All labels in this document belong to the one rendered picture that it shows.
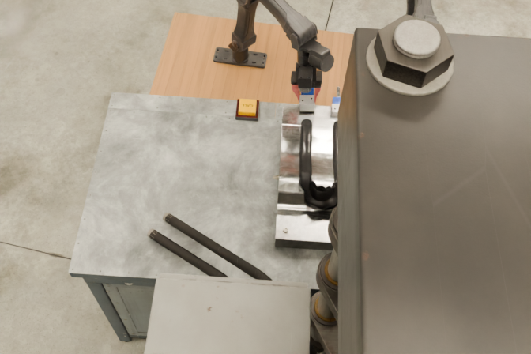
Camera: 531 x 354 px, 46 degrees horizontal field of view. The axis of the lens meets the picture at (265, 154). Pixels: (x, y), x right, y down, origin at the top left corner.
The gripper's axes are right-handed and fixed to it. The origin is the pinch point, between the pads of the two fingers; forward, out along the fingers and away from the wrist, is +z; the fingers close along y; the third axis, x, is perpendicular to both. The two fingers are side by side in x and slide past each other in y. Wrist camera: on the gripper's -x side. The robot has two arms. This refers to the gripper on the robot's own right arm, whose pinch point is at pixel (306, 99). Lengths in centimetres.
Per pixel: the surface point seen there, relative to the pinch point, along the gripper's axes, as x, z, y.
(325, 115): 0.1, 6.7, 6.0
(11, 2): 146, 27, -177
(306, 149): -12.5, 11.8, 0.0
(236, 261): -54, 22, -19
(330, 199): -29.0, 19.0, 8.4
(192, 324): -108, -19, -16
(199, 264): -53, 24, -30
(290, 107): 1.8, 4.6, -5.9
